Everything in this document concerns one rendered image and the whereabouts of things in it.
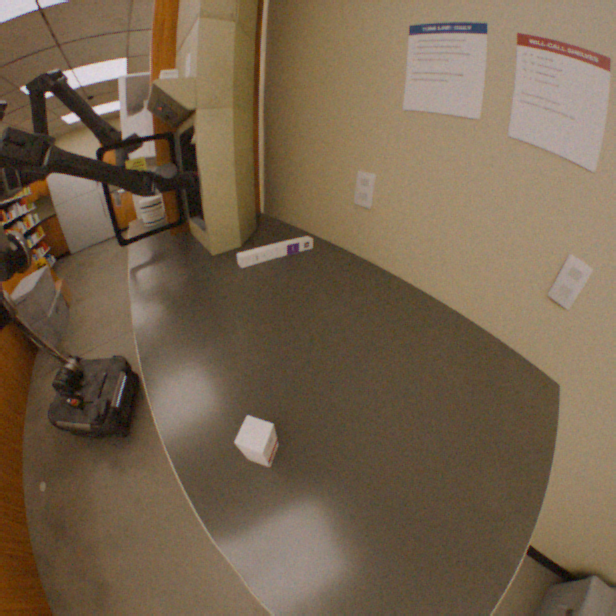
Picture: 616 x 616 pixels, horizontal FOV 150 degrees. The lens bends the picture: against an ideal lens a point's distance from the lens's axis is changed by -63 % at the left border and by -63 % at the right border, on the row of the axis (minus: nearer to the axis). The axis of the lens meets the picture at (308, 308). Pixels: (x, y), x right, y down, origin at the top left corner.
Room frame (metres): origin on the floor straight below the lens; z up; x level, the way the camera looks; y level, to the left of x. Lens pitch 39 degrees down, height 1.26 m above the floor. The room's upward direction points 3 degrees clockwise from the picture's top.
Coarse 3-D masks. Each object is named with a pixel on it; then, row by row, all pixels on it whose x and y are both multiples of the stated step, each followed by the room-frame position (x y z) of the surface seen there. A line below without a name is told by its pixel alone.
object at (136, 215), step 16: (144, 144) 0.77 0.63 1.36; (160, 144) 0.82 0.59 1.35; (112, 160) 0.68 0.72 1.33; (128, 160) 0.72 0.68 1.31; (144, 160) 0.77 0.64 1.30; (160, 160) 0.81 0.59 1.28; (176, 160) 0.86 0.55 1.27; (112, 192) 0.66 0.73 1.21; (128, 192) 0.71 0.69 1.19; (128, 208) 0.69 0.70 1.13; (144, 208) 0.74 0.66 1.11; (160, 208) 0.79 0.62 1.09; (176, 208) 0.84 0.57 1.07; (128, 224) 0.68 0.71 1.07; (144, 224) 0.73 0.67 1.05; (160, 224) 0.78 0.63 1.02
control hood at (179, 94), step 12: (156, 84) 0.57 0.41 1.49; (168, 84) 0.59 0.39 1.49; (180, 84) 0.61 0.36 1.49; (192, 84) 0.64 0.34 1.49; (156, 96) 0.64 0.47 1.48; (168, 96) 0.61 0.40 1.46; (180, 96) 0.61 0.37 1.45; (192, 96) 0.64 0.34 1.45; (180, 108) 0.64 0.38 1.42; (192, 108) 0.64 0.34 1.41; (180, 120) 0.77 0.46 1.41
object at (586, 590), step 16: (592, 576) -0.87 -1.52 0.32; (560, 592) -0.94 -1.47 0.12; (576, 592) -0.93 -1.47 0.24; (592, 592) -0.95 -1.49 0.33; (608, 592) -1.08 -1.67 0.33; (544, 608) -1.01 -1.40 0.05; (560, 608) -1.00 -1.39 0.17; (576, 608) -0.98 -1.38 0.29; (592, 608) -1.06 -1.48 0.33; (608, 608) -1.19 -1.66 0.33
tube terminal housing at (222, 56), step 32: (192, 32) 0.69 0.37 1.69; (224, 32) 0.70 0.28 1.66; (192, 64) 0.67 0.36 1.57; (224, 64) 0.70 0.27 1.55; (224, 96) 0.70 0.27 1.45; (192, 128) 0.75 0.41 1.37; (224, 128) 0.70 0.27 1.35; (224, 160) 0.70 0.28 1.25; (224, 192) 0.69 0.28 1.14; (192, 224) 0.82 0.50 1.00; (224, 224) 0.68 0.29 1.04
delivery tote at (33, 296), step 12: (36, 276) 0.99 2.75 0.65; (48, 276) 1.14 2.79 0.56; (24, 288) 0.79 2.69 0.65; (36, 288) 0.84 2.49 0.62; (48, 288) 1.04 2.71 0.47; (24, 300) 0.69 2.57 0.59; (36, 300) 0.77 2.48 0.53; (48, 300) 0.94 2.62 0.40; (24, 312) 0.64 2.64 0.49; (36, 312) 0.73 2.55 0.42; (48, 312) 0.84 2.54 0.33
